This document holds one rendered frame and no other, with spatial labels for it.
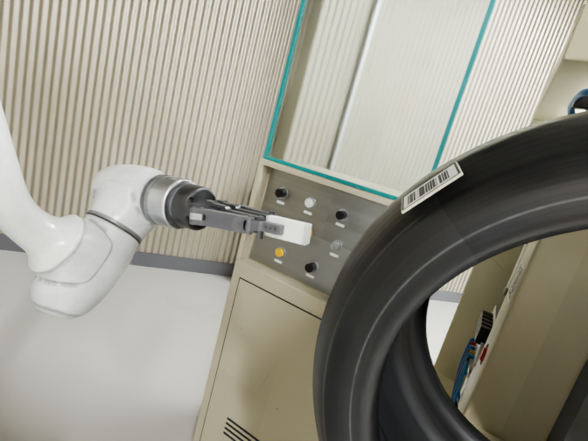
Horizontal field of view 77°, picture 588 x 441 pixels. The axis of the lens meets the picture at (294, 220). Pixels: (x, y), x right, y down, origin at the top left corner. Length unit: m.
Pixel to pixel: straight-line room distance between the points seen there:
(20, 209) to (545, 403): 0.88
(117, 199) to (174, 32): 2.52
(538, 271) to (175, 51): 2.79
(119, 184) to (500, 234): 0.58
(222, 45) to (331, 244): 2.25
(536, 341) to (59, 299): 0.78
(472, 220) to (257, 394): 1.22
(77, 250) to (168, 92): 2.53
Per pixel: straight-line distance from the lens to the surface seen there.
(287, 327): 1.29
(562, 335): 0.79
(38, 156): 3.27
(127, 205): 0.68
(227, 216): 0.54
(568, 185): 0.34
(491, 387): 0.82
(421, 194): 0.35
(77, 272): 0.65
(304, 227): 0.51
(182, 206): 0.61
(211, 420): 1.67
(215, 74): 3.11
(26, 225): 0.63
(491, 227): 0.34
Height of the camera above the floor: 1.38
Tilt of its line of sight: 13 degrees down
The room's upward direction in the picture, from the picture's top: 15 degrees clockwise
